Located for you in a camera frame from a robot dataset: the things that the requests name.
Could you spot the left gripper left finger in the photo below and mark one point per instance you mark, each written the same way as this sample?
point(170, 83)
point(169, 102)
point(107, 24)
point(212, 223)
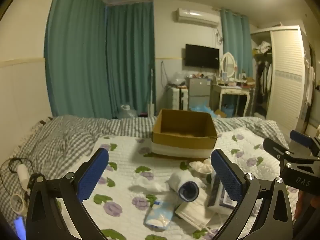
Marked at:
point(44, 219)

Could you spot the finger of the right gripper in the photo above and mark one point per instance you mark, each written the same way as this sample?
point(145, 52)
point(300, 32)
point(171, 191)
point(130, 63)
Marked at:
point(312, 143)
point(282, 154)

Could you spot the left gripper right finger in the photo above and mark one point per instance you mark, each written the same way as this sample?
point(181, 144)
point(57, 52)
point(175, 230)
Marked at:
point(274, 219)

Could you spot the black white packaged pack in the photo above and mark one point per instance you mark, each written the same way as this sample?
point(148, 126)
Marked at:
point(219, 201)

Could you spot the cream cloth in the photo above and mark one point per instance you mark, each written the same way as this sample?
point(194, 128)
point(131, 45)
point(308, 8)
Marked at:
point(203, 167)

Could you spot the white towel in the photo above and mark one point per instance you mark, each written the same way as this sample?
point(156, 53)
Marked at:
point(195, 214)

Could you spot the white blue sock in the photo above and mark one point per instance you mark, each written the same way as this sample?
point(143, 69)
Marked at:
point(185, 185)

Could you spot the knotted white sock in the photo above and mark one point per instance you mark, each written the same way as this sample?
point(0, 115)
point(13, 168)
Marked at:
point(143, 184)

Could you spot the glowing phone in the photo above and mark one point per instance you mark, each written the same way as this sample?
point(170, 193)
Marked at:
point(20, 228)

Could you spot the blue basket under table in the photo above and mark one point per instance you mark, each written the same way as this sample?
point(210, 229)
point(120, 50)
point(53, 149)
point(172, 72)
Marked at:
point(228, 110)

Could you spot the white wardrobe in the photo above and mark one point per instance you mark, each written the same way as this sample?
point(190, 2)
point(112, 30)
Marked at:
point(287, 96)

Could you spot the white dressing table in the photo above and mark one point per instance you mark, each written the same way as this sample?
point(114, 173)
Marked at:
point(217, 92)

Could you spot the box of blue bags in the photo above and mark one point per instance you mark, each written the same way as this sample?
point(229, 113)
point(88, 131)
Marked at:
point(203, 108)

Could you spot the white oval vanity mirror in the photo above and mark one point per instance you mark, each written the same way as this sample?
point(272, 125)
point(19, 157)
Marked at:
point(228, 66)

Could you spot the open cardboard box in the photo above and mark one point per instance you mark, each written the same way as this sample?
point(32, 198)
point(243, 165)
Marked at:
point(183, 134)

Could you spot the small silver fridge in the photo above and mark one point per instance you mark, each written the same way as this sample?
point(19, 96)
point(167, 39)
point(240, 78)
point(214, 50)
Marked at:
point(198, 92)

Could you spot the white suitcase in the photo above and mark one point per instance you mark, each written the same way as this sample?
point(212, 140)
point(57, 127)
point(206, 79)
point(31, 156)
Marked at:
point(177, 98)

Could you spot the right teal curtain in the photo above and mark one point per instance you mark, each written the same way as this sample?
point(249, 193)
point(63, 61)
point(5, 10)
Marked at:
point(237, 39)

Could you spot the white upright vacuum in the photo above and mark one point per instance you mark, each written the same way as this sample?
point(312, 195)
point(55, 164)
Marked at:
point(151, 105)

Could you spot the clear water jug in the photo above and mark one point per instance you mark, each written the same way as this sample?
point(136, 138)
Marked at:
point(126, 112)

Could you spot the white air conditioner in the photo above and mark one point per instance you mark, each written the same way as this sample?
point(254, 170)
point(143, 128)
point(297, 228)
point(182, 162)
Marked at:
point(197, 17)

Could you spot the large teal curtain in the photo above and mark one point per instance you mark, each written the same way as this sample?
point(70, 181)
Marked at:
point(98, 57)

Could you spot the white charger with cable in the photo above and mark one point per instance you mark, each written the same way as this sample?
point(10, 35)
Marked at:
point(18, 201)

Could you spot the black wall television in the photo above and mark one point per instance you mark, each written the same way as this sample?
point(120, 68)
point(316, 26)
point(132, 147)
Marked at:
point(201, 56)

